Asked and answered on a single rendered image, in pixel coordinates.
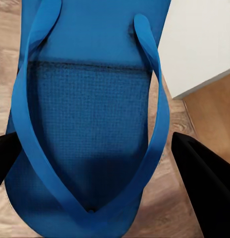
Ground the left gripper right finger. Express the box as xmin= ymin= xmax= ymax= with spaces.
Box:
xmin=171 ymin=132 xmax=230 ymax=238

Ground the sandal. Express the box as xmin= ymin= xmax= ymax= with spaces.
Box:
xmin=4 ymin=0 xmax=172 ymax=238

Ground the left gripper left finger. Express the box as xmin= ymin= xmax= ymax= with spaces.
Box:
xmin=0 ymin=131 xmax=22 ymax=185

